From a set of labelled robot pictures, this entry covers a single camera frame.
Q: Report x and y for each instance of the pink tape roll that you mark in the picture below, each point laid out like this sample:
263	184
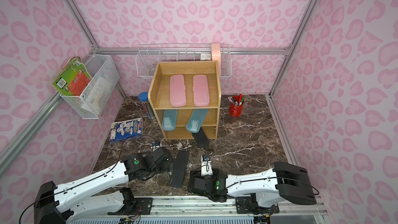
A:
216	55

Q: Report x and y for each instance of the wooden three-tier shelf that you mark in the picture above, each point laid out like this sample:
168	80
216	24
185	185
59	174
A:
159	96

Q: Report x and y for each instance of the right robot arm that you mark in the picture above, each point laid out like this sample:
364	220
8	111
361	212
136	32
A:
282	182

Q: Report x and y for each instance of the black pencil case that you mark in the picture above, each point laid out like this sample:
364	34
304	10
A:
179	169
201	139

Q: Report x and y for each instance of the white mesh side basket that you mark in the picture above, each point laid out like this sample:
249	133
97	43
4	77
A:
98	66

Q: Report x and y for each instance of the white wire wall basket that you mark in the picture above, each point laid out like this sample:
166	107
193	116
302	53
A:
150	55

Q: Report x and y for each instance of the pink pencil case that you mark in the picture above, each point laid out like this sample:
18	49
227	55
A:
177	91
200	90

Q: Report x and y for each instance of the red pen cup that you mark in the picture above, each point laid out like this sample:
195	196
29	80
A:
236	105

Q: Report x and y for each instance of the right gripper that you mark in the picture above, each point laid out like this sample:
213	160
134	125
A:
196	185

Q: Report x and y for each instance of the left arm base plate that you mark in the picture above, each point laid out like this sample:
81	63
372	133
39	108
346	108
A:
137	206

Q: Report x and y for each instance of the blue comic book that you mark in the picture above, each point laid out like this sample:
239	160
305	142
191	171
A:
122	130

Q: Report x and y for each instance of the white paper in basket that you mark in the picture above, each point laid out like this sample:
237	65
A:
96	97

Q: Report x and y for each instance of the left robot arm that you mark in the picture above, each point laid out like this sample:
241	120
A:
68	202

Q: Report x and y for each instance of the aluminium front rail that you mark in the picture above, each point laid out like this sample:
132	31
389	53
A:
200	210

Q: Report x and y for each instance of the green red book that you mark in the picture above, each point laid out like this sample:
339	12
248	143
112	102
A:
73	79

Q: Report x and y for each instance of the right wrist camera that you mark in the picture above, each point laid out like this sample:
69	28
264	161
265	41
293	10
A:
206	165

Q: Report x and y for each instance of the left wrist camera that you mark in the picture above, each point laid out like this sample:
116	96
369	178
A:
155	145

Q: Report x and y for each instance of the teal pencil case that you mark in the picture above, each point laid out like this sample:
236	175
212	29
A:
196	120
169	121

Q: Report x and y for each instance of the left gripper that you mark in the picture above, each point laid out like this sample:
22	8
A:
169	160

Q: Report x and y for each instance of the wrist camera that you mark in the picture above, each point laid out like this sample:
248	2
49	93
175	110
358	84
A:
206	165
155	145

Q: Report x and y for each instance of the blue-lid pencil tube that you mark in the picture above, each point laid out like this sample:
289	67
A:
144	100

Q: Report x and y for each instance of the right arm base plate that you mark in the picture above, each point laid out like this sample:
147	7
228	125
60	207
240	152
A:
248	204

